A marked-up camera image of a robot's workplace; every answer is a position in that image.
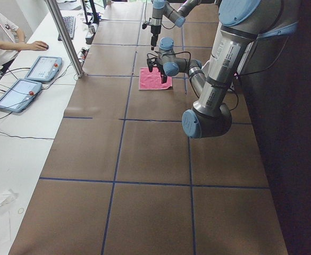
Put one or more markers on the small steel cup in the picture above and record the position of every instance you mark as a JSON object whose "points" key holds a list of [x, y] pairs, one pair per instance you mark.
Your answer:
{"points": [[91, 29]]}

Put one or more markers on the blue teach pendant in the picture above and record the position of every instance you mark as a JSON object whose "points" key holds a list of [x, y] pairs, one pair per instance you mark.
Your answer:
{"points": [[19, 96], [44, 69]]}

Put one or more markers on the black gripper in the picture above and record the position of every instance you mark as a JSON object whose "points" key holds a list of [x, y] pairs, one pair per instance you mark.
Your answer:
{"points": [[154, 30], [160, 69]]}

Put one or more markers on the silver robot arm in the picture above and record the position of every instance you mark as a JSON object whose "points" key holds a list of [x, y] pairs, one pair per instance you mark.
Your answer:
{"points": [[240, 23], [163, 8]]}

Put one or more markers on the pink towel white trim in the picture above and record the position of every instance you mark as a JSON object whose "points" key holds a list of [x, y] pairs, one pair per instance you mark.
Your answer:
{"points": [[152, 80]]}

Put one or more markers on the near blue teach pendant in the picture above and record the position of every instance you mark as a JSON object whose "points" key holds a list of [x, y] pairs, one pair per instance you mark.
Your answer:
{"points": [[19, 96]]}

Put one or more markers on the crumpled white tissue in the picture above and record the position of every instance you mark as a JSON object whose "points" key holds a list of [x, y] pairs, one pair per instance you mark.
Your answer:
{"points": [[8, 196]]}

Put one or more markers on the person in white shirt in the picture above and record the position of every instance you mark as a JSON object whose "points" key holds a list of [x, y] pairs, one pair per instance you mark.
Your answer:
{"points": [[12, 41]]}

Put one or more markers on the person's right hand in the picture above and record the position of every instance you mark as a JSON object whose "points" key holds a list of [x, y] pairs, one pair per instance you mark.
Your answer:
{"points": [[36, 45]]}

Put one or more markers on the black keyboard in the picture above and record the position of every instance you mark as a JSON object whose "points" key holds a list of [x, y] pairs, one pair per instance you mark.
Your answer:
{"points": [[69, 22]]}

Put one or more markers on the aluminium frame post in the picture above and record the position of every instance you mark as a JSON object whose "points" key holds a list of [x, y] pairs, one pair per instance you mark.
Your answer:
{"points": [[58, 19]]}

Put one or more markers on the far blue teach pendant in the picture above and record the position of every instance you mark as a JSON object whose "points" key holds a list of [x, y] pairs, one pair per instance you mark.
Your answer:
{"points": [[44, 69]]}

